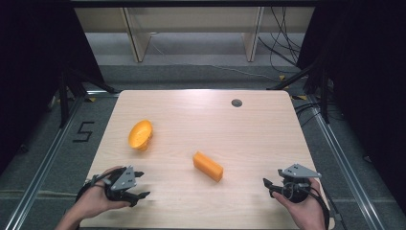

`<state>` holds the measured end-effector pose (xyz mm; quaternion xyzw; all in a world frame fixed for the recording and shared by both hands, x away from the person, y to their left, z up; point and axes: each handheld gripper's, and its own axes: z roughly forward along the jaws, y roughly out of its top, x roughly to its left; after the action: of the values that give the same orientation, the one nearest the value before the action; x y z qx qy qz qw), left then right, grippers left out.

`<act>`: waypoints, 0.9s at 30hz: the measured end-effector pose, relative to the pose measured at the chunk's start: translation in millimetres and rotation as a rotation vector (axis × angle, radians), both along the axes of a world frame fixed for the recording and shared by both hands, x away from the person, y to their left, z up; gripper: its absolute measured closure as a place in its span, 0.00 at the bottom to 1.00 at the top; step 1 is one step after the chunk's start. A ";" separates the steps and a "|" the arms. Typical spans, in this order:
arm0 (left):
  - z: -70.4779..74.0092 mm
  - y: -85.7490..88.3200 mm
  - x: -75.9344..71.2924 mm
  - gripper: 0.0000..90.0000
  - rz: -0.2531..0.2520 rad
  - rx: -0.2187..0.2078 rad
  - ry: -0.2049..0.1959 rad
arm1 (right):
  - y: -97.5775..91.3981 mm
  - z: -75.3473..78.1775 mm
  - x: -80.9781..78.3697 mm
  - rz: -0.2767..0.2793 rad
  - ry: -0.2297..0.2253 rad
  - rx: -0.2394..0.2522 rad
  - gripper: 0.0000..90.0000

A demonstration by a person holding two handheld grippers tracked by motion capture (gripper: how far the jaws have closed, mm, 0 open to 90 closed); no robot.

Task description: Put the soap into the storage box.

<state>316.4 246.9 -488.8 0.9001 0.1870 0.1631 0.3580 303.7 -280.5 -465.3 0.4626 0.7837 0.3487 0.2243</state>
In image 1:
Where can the black curtain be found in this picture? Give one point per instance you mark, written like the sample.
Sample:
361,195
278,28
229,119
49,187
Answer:
367,96
35,70

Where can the orange rectangular block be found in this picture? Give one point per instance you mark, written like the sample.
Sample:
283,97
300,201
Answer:
208,166

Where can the black tripod stand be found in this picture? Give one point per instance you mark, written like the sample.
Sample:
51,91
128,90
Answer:
65,96
319,83

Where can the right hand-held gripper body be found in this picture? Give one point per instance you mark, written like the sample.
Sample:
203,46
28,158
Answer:
298,179

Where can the orange plastic bowl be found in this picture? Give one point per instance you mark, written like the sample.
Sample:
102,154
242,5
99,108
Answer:
139,134

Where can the aluminium floor rail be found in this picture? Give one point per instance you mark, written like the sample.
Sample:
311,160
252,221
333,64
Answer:
41,159
346,169

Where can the person's right hand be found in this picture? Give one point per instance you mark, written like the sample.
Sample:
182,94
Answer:
304,211

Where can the yellow floor tape piece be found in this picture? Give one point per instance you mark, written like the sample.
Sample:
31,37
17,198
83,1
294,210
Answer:
91,99
299,97

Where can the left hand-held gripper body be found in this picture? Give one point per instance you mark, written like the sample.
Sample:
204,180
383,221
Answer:
124,181

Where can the white shelf unit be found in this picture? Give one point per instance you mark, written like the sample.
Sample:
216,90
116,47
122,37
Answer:
191,22

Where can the person's left hand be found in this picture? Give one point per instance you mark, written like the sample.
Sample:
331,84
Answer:
94,201

